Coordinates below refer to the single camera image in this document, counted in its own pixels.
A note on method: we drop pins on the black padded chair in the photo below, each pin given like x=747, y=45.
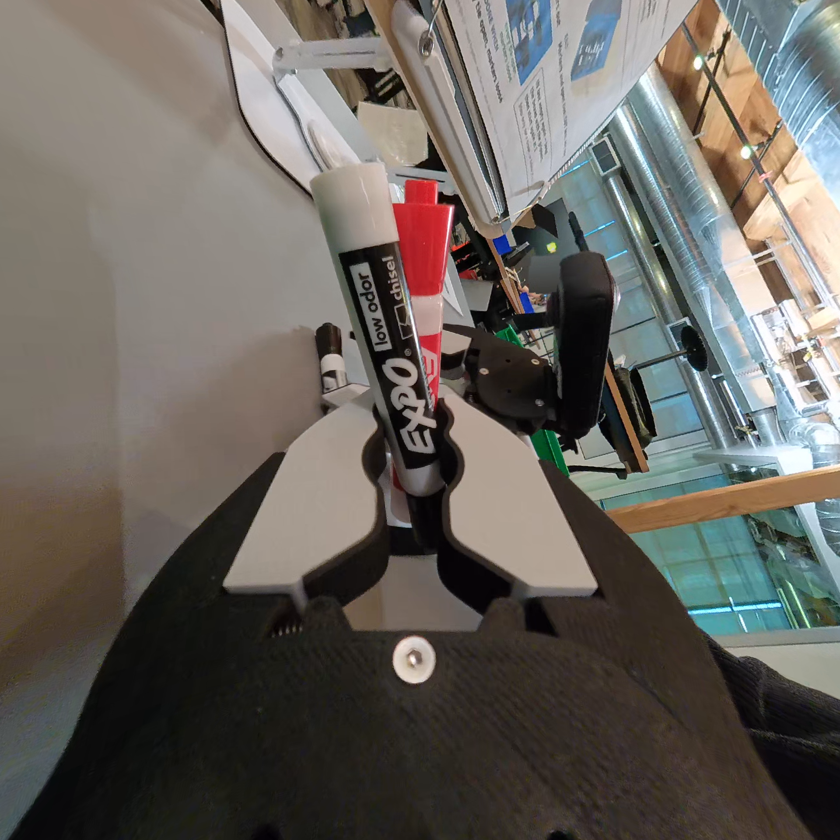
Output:
x=584, y=341

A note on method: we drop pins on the green plastic bin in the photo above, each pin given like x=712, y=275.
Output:
x=548, y=453

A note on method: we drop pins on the red dry erase marker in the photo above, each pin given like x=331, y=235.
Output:
x=426, y=249

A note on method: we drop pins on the round silver duct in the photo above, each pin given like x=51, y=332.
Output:
x=689, y=216

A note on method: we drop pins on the black disc on rod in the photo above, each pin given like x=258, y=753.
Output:
x=692, y=348

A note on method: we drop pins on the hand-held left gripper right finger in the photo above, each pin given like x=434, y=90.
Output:
x=518, y=512

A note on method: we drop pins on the printed paper sheets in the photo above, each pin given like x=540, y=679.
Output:
x=558, y=79

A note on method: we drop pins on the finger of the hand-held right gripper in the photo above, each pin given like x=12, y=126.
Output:
x=456, y=364
x=348, y=397

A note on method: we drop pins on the pale paper scrap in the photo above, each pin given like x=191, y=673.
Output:
x=394, y=131

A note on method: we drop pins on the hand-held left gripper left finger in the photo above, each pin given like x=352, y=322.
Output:
x=308, y=512

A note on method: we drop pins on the black dry erase marker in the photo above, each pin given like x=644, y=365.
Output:
x=367, y=275
x=330, y=341

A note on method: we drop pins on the person's black sweater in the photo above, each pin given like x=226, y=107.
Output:
x=787, y=754

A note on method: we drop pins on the wooden railing beam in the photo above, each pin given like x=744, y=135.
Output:
x=722, y=502

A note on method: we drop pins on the black monitor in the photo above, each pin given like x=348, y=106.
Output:
x=544, y=223

